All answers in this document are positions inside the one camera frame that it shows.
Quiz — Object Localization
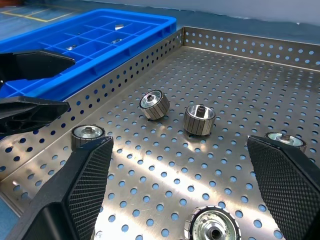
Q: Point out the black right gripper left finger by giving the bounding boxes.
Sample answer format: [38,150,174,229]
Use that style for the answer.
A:
[4,136,115,240]

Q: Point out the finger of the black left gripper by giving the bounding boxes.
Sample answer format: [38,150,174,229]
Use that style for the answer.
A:
[0,49,76,82]
[0,95,72,137]

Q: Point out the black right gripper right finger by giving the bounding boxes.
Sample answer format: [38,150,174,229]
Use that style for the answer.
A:
[246,135,320,240]

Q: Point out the blue compartment tray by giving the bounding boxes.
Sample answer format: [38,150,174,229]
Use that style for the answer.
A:
[0,8,178,102]

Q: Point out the perforated metal tray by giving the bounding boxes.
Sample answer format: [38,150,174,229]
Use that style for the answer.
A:
[0,26,320,240]

